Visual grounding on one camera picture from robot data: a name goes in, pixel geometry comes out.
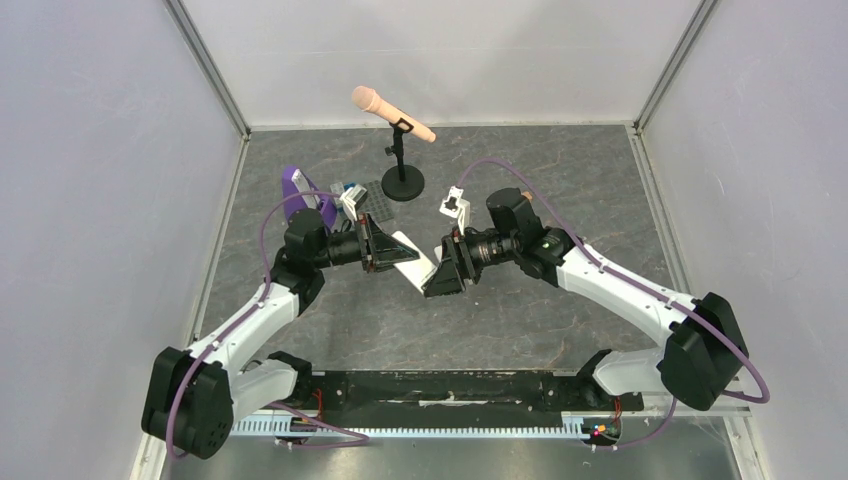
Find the white cable duct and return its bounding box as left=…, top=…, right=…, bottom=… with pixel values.
left=230, top=414, right=590, bottom=441

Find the pink microphone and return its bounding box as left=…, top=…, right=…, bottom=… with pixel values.
left=351, top=86, right=437, bottom=143

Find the white remote control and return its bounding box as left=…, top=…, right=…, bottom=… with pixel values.
left=392, top=231, right=437, bottom=294

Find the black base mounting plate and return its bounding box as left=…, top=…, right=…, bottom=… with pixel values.
left=284, top=370, right=644, bottom=428

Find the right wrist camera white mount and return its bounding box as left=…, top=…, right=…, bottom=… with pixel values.
left=439, top=186, right=471, bottom=236

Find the black microphone stand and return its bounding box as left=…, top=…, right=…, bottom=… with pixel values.
left=381, top=118, right=425, bottom=202

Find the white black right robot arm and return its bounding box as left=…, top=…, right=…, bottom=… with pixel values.
left=421, top=188, right=748, bottom=411

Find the purple holder stand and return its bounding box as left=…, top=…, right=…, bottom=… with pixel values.
left=281, top=165, right=337, bottom=229

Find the grey lego baseplate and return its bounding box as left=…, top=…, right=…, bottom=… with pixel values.
left=362, top=180, right=394, bottom=223

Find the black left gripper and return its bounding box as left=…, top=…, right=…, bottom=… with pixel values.
left=311, top=212, right=418, bottom=274

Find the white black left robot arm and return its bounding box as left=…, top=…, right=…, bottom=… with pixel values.
left=141, top=209, right=428, bottom=459

